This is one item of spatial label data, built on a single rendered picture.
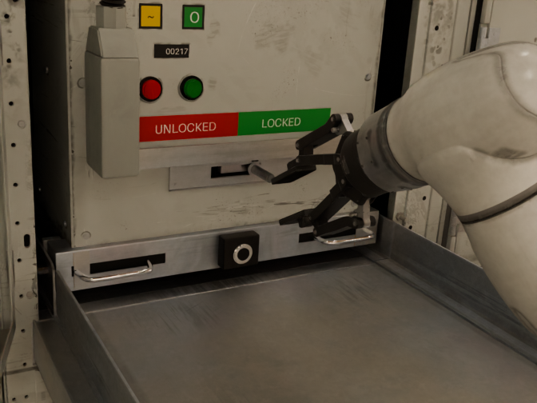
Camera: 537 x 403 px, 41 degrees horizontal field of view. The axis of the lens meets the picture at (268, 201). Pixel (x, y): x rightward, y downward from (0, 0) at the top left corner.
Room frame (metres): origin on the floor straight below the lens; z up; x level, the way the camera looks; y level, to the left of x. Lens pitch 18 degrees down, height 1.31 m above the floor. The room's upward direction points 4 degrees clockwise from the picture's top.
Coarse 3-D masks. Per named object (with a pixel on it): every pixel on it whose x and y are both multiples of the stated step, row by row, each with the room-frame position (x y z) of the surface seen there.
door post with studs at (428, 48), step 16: (416, 0) 1.17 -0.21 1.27; (432, 0) 1.14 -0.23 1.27; (448, 0) 1.16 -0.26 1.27; (416, 16) 1.17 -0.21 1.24; (432, 16) 1.14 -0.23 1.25; (448, 16) 1.16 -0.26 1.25; (416, 32) 1.13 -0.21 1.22; (432, 32) 1.14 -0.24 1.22; (448, 32) 1.16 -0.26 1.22; (416, 48) 1.14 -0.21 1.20; (432, 48) 1.15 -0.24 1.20; (448, 48) 1.16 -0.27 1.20; (416, 64) 1.14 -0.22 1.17; (432, 64) 1.15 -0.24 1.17; (416, 80) 1.14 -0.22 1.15; (400, 192) 1.14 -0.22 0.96; (416, 192) 1.15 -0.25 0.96; (400, 208) 1.14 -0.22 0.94; (416, 208) 1.15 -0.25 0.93; (400, 224) 1.14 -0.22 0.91; (416, 224) 1.15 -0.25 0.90
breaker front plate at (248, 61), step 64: (128, 0) 0.95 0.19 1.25; (192, 0) 0.99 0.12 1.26; (256, 0) 1.04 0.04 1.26; (320, 0) 1.09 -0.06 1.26; (384, 0) 1.15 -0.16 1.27; (192, 64) 0.99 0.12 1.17; (256, 64) 1.04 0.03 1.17; (320, 64) 1.10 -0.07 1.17; (128, 192) 0.95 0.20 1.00; (192, 192) 1.00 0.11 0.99; (256, 192) 1.05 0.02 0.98; (320, 192) 1.11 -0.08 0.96
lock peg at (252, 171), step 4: (256, 160) 1.04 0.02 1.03; (252, 164) 1.04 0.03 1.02; (256, 164) 1.04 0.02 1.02; (248, 168) 1.04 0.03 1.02; (252, 168) 1.04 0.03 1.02; (256, 168) 1.03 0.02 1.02; (260, 168) 1.02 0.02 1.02; (252, 172) 1.03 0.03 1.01; (256, 172) 1.02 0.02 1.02; (260, 172) 1.01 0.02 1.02; (264, 172) 1.01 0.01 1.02; (268, 172) 1.01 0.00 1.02; (260, 176) 1.01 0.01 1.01; (264, 176) 1.00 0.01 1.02; (268, 176) 1.00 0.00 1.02; (272, 176) 1.00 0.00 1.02; (268, 180) 0.99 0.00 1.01
